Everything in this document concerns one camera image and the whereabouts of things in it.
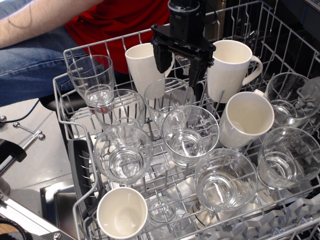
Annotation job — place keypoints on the small glass lower rack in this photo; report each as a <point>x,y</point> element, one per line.
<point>162,212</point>

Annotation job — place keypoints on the glass cup front centre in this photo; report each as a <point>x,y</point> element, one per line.
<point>225,180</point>

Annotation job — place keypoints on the small white cup front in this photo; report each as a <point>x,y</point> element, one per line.
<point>122,213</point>

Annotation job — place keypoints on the glass cup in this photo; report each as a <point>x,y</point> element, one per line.
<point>288,157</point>
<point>123,153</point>
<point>164,95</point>
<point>225,180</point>
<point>92,77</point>
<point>120,107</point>
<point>294,98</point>
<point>189,132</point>

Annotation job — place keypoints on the blue jeans leg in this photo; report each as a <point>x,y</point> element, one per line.
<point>27,68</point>

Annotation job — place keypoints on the red shirt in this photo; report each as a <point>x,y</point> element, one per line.
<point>116,25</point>

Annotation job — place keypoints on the white mug with handle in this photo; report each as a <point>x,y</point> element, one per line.
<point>234,66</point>

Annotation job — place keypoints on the tall white cup left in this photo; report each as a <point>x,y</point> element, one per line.
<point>142,66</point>

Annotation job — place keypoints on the grey wire dishwasher rack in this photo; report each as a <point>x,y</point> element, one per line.
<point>273,214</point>

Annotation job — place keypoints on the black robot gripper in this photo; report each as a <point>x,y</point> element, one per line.
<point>184,36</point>

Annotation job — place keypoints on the glass cup back centre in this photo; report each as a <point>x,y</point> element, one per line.
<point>164,95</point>

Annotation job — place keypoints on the person's bare forearm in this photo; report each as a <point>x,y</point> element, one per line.
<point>39,17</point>

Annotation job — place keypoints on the glass cup front right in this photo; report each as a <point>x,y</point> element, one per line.
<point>288,157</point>

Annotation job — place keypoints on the glass cup front left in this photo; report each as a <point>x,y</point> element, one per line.
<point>123,153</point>

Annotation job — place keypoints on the glass cup back right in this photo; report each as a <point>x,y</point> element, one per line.
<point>294,98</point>

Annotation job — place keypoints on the white mug centre right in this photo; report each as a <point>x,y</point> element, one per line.
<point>246,116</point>

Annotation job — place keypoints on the glass cup back left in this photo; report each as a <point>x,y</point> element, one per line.
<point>92,77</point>

